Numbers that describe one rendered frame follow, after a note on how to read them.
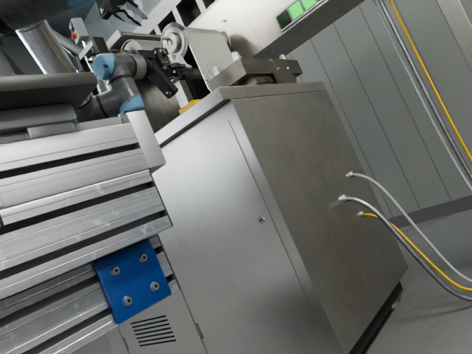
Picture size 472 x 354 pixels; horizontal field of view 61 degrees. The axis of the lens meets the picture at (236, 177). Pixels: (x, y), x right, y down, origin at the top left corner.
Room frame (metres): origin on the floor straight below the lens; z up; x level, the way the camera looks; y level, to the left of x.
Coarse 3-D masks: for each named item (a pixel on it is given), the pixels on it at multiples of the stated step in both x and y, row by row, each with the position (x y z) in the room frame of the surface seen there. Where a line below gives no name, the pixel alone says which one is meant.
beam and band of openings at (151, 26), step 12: (168, 0) 1.89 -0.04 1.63; (180, 0) 1.85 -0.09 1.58; (192, 0) 1.88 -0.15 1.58; (204, 0) 1.79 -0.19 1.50; (216, 0) 1.73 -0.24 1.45; (156, 12) 1.95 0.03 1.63; (168, 12) 1.91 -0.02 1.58; (180, 12) 1.88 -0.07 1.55; (192, 12) 1.91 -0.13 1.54; (204, 12) 1.78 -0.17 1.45; (144, 24) 2.02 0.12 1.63; (156, 24) 1.97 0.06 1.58; (192, 24) 1.84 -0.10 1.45
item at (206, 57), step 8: (192, 48) 1.47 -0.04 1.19; (200, 48) 1.50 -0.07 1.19; (208, 48) 1.54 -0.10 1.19; (216, 48) 1.58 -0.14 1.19; (224, 48) 1.62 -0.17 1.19; (200, 56) 1.49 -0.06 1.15; (208, 56) 1.52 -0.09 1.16; (216, 56) 1.56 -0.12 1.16; (224, 56) 1.60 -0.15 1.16; (200, 64) 1.47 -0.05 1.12; (208, 64) 1.51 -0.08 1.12; (216, 64) 1.55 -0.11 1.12; (224, 64) 1.59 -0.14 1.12; (208, 72) 1.49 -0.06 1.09; (208, 80) 1.48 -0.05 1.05; (208, 88) 1.47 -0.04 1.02
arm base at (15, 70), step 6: (0, 42) 0.51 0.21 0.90; (0, 48) 0.50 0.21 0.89; (0, 54) 0.49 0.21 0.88; (6, 54) 0.51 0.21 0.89; (0, 60) 0.48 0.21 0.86; (6, 60) 0.49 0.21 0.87; (12, 60) 0.51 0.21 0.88; (0, 66) 0.47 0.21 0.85; (6, 66) 0.48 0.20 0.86; (12, 66) 0.51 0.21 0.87; (0, 72) 0.46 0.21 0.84; (6, 72) 0.47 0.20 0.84; (12, 72) 0.48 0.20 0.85; (18, 72) 0.51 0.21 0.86
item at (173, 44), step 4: (168, 32) 1.48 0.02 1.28; (172, 32) 1.47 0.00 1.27; (164, 36) 1.49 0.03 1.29; (168, 36) 1.48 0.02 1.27; (172, 36) 1.47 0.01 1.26; (176, 36) 1.47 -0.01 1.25; (164, 40) 1.50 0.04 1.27; (168, 40) 1.49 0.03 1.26; (172, 40) 1.48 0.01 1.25; (176, 40) 1.46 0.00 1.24; (180, 40) 1.48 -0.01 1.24; (164, 44) 1.50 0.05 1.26; (168, 44) 1.50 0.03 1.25; (172, 44) 1.48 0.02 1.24; (176, 44) 1.47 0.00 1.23; (180, 44) 1.48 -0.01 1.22; (168, 48) 1.50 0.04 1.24; (172, 48) 1.48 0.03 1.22; (176, 48) 1.48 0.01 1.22; (172, 52) 1.49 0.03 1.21
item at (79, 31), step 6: (72, 18) 1.84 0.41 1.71; (78, 18) 1.85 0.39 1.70; (72, 24) 1.85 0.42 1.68; (78, 24) 1.85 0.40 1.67; (72, 30) 1.87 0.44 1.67; (78, 30) 1.84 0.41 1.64; (84, 30) 1.86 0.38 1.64; (72, 36) 1.85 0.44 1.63; (78, 36) 1.84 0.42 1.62; (84, 36) 1.85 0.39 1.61; (78, 42) 1.88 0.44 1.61
